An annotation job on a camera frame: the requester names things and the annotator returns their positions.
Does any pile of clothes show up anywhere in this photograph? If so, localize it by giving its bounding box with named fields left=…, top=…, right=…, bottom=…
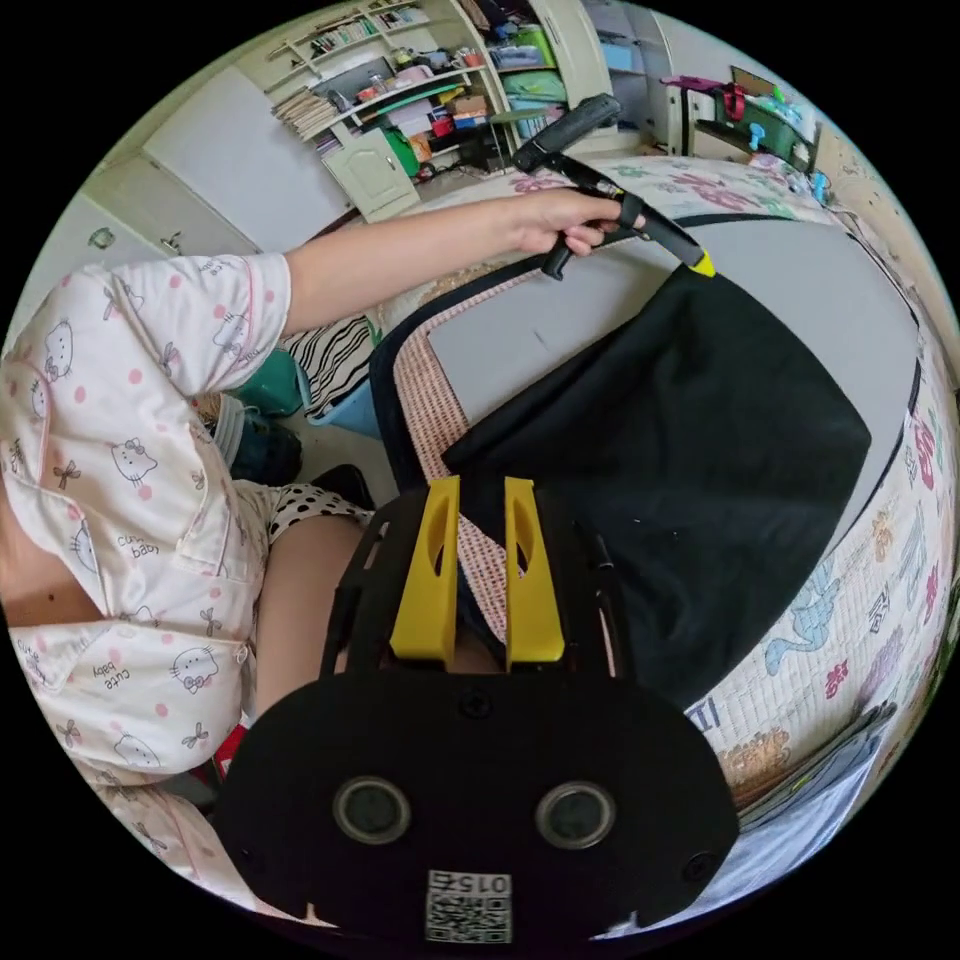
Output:
left=716, top=698, right=900, bottom=905

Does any shelf with green boxes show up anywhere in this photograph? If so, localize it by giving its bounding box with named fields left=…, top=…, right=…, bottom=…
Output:
left=479, top=0, right=624, bottom=155

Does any white wardrobe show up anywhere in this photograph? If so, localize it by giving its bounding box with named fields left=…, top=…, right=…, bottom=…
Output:
left=78, top=65, right=355, bottom=260

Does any bookshelf with desk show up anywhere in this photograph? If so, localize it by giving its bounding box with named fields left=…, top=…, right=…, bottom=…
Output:
left=268, top=0, right=528, bottom=223

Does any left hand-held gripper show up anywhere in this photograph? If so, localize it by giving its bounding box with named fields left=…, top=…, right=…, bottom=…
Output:
left=542, top=155, right=718, bottom=283

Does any person's left hand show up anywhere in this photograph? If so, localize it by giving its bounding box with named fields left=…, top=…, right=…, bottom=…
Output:
left=516, top=190, right=646, bottom=258

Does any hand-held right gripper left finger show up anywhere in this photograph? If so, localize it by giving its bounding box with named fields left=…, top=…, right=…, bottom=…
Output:
left=389, top=475, right=461, bottom=667

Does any person's left forearm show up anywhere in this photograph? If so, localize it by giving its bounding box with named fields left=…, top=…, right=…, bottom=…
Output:
left=287, top=200, right=528, bottom=336

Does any blue plastic basin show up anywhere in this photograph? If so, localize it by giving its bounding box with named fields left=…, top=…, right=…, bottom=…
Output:
left=305, top=368, right=379, bottom=438

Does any person's body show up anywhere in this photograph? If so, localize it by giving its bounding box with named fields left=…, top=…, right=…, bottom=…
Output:
left=0, top=253, right=376, bottom=928

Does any black short sleeve shirt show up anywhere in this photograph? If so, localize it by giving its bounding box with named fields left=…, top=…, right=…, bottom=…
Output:
left=440, top=268, right=876, bottom=714

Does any green plastic bucket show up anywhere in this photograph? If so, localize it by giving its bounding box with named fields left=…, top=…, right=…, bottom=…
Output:
left=238, top=347, right=310, bottom=418

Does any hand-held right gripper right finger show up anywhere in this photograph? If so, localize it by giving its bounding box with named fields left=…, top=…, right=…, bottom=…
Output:
left=503, top=476, right=566, bottom=671

